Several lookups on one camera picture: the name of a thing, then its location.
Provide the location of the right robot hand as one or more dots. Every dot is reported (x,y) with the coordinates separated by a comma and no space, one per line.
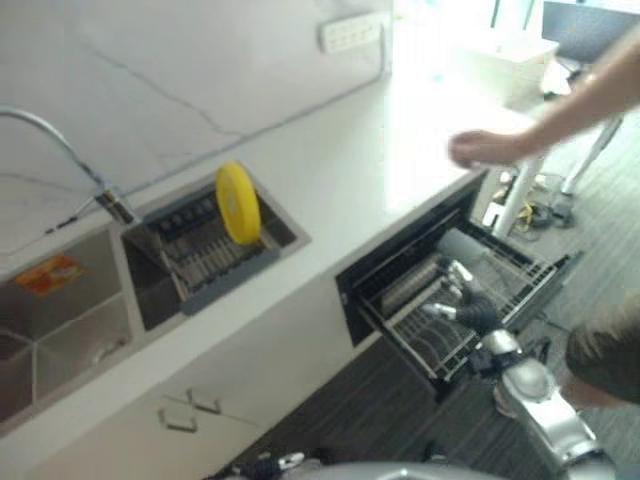
(477,306)

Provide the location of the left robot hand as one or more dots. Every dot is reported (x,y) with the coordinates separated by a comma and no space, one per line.
(267,465)

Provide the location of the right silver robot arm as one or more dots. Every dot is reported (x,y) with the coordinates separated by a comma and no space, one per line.
(537,400)

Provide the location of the person's forearm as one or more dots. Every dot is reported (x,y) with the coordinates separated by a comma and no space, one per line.
(585,95)

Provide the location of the black dishwasher drawer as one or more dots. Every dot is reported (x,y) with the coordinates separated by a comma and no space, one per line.
(400,280)

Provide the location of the gray cup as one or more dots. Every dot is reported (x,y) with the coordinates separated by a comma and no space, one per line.
(461,245)

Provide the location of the silver robot torso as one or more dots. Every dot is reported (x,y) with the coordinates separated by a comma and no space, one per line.
(375,471)

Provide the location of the person's head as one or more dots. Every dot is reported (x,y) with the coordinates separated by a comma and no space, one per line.
(607,350)

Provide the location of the person's hand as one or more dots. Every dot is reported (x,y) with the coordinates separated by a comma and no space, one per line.
(482,146)

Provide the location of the gray sink drain rack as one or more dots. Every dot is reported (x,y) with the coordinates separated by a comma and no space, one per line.
(210,262)

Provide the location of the stainless steel double sink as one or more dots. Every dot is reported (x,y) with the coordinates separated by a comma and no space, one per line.
(90,320)

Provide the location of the white desk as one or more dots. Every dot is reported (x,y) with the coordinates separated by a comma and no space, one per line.
(505,55)

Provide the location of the yellow round plate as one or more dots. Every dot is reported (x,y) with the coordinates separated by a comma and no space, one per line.
(236,204)

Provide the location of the orange sticker label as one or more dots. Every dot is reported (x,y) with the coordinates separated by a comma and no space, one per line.
(50,275)

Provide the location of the dark office chair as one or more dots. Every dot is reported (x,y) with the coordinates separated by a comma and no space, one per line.
(590,30)

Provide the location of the white power strip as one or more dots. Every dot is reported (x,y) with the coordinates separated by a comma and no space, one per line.
(352,31)

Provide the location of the silver kitchen faucet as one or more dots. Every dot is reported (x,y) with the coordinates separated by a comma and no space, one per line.
(60,145)

